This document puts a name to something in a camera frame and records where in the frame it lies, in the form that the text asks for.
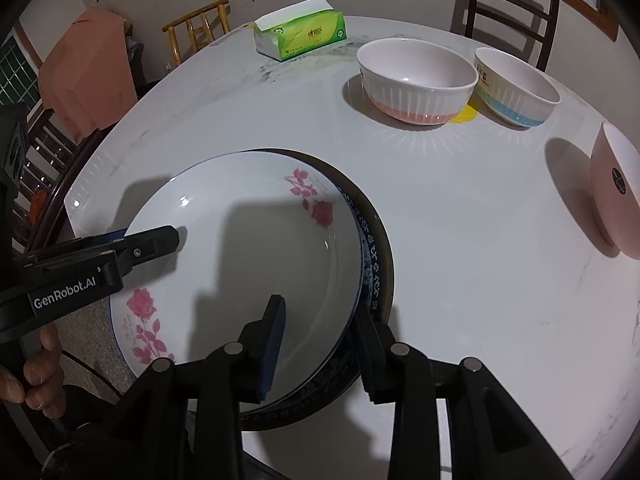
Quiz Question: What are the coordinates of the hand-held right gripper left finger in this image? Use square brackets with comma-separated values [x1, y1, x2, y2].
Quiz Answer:
[112, 294, 288, 480]

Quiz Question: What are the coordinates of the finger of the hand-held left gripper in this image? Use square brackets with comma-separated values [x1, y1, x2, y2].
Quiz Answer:
[116, 225, 182, 281]
[29, 229, 130, 264]

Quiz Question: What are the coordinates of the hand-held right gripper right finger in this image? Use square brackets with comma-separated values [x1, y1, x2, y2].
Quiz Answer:
[352, 305, 551, 480]

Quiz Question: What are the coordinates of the large blue floral plate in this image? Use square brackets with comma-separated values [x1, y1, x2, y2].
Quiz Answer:
[239, 147, 394, 432]

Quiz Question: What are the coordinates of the white plate with pink roses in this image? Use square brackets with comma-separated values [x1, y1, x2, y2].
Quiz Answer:
[110, 151, 365, 408]

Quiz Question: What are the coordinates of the ribbed white bowl pink band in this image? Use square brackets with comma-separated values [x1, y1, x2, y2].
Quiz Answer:
[357, 37, 480, 126]

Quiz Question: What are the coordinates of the large pink bowl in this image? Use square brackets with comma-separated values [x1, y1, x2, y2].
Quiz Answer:
[590, 121, 640, 257]

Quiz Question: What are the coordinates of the ribbed white bowl blue band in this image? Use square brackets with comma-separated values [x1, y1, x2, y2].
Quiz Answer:
[472, 47, 562, 128]

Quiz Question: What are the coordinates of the person's left hand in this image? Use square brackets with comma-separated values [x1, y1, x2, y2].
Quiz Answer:
[0, 322, 67, 418]

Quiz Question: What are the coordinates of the orange cloth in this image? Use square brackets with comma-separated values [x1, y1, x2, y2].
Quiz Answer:
[37, 7, 138, 133]

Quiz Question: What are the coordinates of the grid pane window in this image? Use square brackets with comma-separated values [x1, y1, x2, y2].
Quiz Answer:
[0, 25, 42, 107]

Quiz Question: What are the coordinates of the bamboo chair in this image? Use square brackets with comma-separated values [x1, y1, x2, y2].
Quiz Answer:
[162, 0, 232, 66]

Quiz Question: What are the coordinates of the green tissue pack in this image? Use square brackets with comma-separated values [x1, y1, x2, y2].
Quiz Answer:
[253, 0, 347, 62]

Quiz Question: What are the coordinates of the yellow round warning sticker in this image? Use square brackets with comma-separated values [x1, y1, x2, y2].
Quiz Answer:
[447, 101, 481, 125]

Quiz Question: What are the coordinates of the wooden framed barred window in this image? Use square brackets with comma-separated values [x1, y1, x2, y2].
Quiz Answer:
[520, 0, 621, 42]

